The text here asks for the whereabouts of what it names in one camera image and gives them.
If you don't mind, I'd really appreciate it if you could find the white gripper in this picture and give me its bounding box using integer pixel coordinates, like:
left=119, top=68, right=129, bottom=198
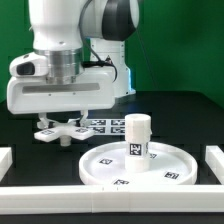
left=7, top=68, right=115, bottom=130

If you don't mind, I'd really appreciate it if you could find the white right fence block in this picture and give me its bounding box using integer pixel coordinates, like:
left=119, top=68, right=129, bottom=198
left=205, top=145, right=224, bottom=185

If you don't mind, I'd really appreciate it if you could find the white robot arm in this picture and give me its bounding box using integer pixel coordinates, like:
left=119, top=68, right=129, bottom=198
left=7, top=0, right=139, bottom=115

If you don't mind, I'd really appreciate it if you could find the white left fence block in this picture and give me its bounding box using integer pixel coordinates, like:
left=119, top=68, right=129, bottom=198
left=0, top=147, right=13, bottom=182

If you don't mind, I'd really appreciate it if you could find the white front fence rail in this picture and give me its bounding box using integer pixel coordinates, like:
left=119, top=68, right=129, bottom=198
left=0, top=185, right=224, bottom=215

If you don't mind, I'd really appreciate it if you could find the white fence block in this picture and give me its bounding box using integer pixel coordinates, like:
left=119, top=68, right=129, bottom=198
left=0, top=147, right=13, bottom=182
left=205, top=145, right=224, bottom=185

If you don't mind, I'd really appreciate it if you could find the white cross-shaped table base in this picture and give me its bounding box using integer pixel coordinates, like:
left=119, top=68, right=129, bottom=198
left=34, top=121, right=94, bottom=147

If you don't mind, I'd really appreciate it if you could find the white fiducial marker sheet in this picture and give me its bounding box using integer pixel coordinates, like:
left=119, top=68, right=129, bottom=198
left=87, top=119, right=125, bottom=136

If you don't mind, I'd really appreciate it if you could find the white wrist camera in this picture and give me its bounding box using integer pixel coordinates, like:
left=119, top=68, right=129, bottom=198
left=9, top=52, right=49, bottom=77

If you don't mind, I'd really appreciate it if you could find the white round table top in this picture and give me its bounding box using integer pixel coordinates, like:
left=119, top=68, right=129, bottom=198
left=79, top=141, right=198, bottom=186

